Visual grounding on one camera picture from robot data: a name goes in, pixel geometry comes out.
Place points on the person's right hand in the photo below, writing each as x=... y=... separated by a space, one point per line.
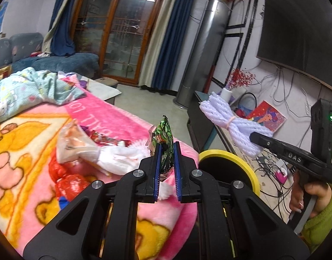
x=318 y=197

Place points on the yellow rimmed black bin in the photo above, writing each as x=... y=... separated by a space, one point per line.
x=244 y=165

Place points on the black television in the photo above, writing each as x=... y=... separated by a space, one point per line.
x=298 y=32

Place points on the white low table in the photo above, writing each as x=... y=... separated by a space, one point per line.
x=103 y=88

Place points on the light blue printed quilt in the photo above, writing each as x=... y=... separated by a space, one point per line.
x=20 y=92

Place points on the gold picture frame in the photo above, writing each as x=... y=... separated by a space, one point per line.
x=2 y=73

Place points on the silver tower air conditioner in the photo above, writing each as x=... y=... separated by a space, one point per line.
x=206 y=46

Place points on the blue sofa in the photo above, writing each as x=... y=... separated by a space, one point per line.
x=60 y=62

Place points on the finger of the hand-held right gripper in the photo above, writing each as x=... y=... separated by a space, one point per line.
x=263 y=140

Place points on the colourful picture book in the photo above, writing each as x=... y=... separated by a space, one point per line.
x=268 y=116

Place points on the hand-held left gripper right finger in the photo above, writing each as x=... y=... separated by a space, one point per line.
x=177 y=168

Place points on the pink printed blanket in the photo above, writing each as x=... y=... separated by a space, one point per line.
x=28 y=168

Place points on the wooden glass door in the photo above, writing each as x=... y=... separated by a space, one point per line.
x=122 y=32

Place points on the white cup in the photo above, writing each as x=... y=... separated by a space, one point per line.
x=226 y=94

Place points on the clear plastic bag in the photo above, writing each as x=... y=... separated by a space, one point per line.
x=74 y=143

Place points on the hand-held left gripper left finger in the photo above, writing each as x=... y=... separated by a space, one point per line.
x=157 y=168

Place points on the blue and beige curtain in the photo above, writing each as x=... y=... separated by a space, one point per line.
x=63 y=27
x=171 y=38

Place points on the red artificial berries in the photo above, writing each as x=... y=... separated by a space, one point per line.
x=240 y=78

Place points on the person's right forearm green sleeve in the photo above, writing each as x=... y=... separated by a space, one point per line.
x=325 y=227

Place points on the white plastic bag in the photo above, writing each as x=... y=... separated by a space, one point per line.
x=120 y=159

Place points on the white power strip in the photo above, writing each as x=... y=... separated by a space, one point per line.
x=307 y=107

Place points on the green snack packet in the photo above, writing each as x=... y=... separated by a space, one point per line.
x=163 y=138

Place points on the red plastic bag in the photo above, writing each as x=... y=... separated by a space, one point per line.
x=71 y=184

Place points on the pink floor gadget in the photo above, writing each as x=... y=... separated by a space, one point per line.
x=281 y=176

